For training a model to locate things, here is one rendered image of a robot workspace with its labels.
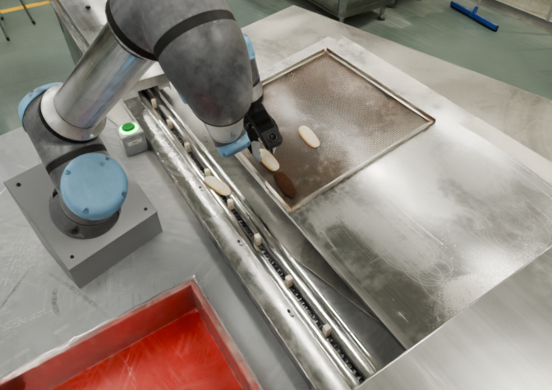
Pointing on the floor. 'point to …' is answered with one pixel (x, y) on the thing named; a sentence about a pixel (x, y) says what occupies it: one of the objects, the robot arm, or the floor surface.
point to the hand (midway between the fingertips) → (266, 155)
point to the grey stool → (20, 2)
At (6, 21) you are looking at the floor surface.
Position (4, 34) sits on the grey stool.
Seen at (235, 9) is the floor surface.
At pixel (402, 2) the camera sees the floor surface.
